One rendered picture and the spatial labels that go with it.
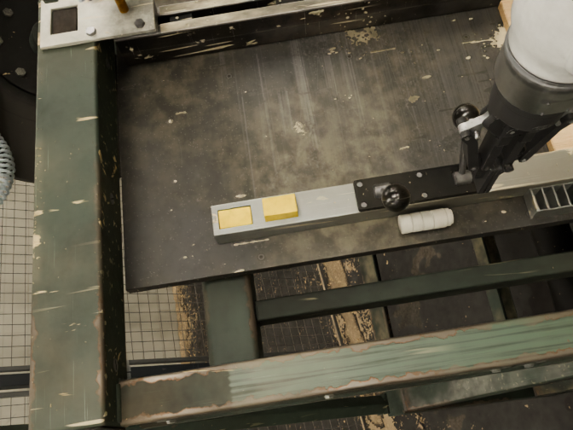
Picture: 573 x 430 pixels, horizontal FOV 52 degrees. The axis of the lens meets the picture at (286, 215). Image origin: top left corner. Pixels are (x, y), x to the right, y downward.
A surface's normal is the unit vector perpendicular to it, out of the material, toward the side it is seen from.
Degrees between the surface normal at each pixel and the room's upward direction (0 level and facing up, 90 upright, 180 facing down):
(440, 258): 0
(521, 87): 48
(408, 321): 0
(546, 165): 57
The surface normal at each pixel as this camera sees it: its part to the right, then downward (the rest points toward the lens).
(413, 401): -0.87, -0.07
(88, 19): -0.07, -0.37
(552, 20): -0.68, 0.68
